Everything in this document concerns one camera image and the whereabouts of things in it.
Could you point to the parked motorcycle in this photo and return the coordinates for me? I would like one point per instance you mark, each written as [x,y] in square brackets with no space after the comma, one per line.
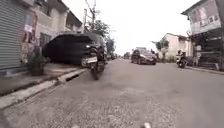
[181,60]
[96,63]

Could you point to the dark car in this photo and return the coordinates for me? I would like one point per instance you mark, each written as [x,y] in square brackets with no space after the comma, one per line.
[143,56]

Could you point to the tree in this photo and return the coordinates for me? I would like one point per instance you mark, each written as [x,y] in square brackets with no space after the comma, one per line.
[162,45]
[98,28]

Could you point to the grey asphalt road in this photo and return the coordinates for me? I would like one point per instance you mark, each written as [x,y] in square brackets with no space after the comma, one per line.
[140,93]

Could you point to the black covered car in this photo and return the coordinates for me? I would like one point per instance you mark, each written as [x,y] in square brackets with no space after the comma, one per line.
[66,48]

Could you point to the pole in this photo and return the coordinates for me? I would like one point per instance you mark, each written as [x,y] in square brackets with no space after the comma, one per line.
[84,20]

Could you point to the white building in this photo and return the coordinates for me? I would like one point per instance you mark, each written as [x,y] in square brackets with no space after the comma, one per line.
[175,45]

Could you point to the potted plant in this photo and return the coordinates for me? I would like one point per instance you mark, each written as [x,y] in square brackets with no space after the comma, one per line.
[36,63]

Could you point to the two-storey building with balcony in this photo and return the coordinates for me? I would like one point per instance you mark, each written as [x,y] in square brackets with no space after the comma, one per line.
[206,30]

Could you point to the building with grey shutter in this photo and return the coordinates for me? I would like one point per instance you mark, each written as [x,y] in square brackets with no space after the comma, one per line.
[13,33]

